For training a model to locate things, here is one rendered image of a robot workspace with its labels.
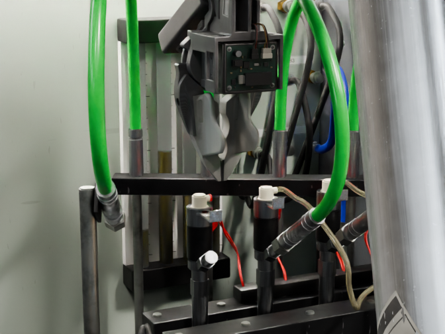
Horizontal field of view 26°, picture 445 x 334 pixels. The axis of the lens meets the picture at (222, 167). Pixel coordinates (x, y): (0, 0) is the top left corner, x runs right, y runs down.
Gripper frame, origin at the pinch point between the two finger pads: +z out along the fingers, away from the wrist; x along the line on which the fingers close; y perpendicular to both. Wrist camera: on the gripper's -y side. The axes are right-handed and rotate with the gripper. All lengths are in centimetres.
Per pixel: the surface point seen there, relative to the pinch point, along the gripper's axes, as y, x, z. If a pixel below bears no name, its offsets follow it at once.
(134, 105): -23.5, -0.6, -2.9
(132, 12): -21.7, -1.3, -14.2
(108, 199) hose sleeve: 5.6, -13.5, 0.7
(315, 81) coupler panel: -29.4, 28.1, -3.5
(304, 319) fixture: 0.4, 10.3, 18.1
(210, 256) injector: -1.1, -0.4, 9.9
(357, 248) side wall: -21.3, 30.7, 18.9
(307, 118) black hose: -23.5, 23.6, 0.5
